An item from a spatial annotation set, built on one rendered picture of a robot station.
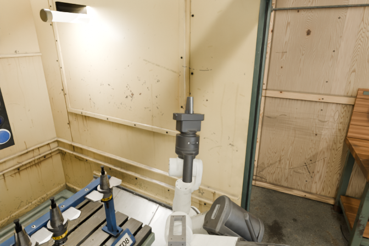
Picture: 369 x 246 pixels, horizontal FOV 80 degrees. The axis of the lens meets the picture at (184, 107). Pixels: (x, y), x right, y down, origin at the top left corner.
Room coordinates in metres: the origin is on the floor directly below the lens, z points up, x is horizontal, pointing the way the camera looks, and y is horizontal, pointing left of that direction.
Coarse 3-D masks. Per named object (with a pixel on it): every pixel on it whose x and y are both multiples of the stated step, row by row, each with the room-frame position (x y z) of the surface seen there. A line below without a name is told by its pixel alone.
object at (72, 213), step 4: (68, 208) 0.70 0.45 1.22; (72, 208) 0.70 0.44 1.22; (64, 212) 0.68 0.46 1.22; (68, 212) 0.68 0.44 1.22; (72, 212) 0.68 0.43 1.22; (76, 212) 0.68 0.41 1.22; (80, 212) 0.68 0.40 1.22; (68, 216) 0.66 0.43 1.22; (72, 216) 0.66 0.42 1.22; (76, 216) 0.66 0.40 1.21; (68, 220) 0.64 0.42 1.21; (72, 220) 0.64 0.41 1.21
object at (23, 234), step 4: (24, 228) 0.53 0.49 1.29; (16, 232) 0.52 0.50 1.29; (20, 232) 0.52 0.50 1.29; (24, 232) 0.53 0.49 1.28; (16, 236) 0.51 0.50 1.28; (20, 236) 0.51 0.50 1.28; (24, 236) 0.52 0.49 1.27; (28, 236) 0.53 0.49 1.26; (16, 240) 0.51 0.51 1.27; (20, 240) 0.51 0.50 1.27; (24, 240) 0.52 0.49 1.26; (28, 240) 0.53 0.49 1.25; (16, 244) 0.51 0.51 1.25; (20, 244) 0.51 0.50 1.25; (24, 244) 0.51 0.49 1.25; (28, 244) 0.52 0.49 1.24
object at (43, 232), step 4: (40, 228) 0.60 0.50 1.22; (44, 228) 0.60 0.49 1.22; (36, 232) 0.59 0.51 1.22; (40, 232) 0.59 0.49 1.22; (44, 232) 0.59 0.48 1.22; (48, 232) 0.59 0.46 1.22; (52, 232) 0.59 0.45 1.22; (32, 236) 0.57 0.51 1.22; (36, 236) 0.57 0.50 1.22; (40, 236) 0.57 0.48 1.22; (44, 236) 0.57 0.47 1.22; (48, 236) 0.57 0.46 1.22; (52, 236) 0.58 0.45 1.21; (36, 240) 0.56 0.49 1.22; (40, 240) 0.56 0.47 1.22; (44, 240) 0.56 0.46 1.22; (48, 240) 0.56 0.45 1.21; (40, 244) 0.54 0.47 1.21
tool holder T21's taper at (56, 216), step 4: (52, 208) 0.61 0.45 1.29; (56, 208) 0.62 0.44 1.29; (52, 212) 0.61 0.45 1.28; (56, 212) 0.61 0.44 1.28; (60, 212) 0.63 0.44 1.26; (52, 216) 0.61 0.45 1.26; (56, 216) 0.61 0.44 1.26; (60, 216) 0.62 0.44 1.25; (52, 220) 0.60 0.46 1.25; (56, 220) 0.61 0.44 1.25; (60, 220) 0.62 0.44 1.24; (52, 224) 0.60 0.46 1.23; (56, 224) 0.60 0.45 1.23; (60, 224) 0.61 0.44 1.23
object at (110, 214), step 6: (108, 210) 0.88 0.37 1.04; (114, 210) 0.89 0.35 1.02; (108, 216) 0.88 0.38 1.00; (114, 216) 0.89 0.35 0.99; (108, 222) 0.88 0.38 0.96; (114, 222) 0.88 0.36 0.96; (102, 228) 0.89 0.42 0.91; (108, 228) 0.88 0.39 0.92; (114, 228) 0.88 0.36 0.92; (120, 228) 0.89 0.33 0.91; (114, 234) 0.85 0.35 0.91
